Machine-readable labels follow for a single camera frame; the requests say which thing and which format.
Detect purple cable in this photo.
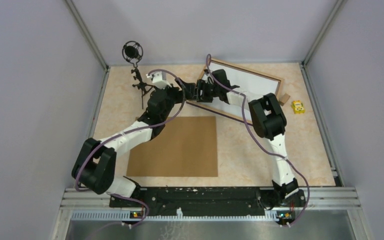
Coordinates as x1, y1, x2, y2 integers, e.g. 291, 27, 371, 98
205, 53, 310, 228
74, 68, 187, 229

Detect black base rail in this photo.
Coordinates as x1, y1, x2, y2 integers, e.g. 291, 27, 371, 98
109, 187, 306, 217

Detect black microphone on tripod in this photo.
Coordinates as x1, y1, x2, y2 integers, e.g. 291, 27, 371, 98
121, 40, 154, 109

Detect brown cardboard backing board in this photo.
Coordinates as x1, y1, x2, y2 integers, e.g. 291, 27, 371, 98
126, 116, 218, 177

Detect beach landscape photo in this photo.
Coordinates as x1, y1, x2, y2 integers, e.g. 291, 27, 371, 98
197, 59, 283, 119

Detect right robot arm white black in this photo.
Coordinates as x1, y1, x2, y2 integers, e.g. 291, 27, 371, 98
193, 68, 308, 206

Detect small yellow toy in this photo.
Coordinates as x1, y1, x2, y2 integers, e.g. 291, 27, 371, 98
291, 100, 306, 114

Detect white cable duct strip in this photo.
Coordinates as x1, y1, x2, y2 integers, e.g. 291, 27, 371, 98
70, 209, 279, 222

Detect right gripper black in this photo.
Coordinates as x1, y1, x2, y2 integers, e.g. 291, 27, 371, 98
188, 80, 220, 104

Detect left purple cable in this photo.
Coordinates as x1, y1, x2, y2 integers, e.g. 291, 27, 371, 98
74, 68, 187, 229

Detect wooden picture frame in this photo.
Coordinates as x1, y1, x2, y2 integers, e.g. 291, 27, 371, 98
185, 58, 285, 126

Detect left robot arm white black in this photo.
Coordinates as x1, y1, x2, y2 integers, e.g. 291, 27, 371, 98
71, 71, 197, 207

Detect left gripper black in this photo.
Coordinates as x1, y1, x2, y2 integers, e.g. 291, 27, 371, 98
154, 77, 196, 121

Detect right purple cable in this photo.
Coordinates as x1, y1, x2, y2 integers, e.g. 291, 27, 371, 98
205, 53, 310, 228

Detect small brown wooden block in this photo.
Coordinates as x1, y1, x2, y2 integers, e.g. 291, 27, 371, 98
278, 93, 291, 106

